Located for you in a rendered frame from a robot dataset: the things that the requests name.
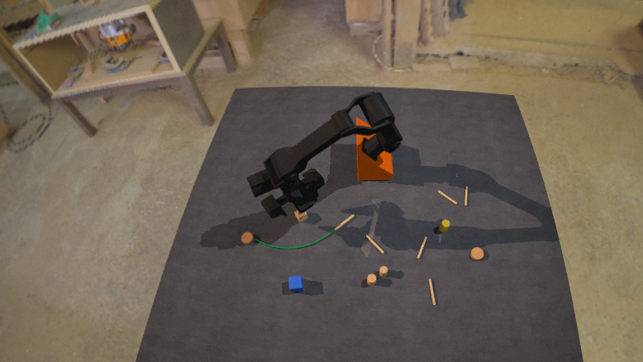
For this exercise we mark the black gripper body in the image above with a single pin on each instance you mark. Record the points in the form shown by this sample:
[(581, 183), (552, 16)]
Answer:
[(273, 206)]

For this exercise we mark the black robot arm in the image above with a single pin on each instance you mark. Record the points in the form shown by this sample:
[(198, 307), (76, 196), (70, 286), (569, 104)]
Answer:
[(286, 163)]

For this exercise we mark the yellow cylinder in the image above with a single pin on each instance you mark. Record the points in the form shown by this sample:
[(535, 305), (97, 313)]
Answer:
[(445, 224)]

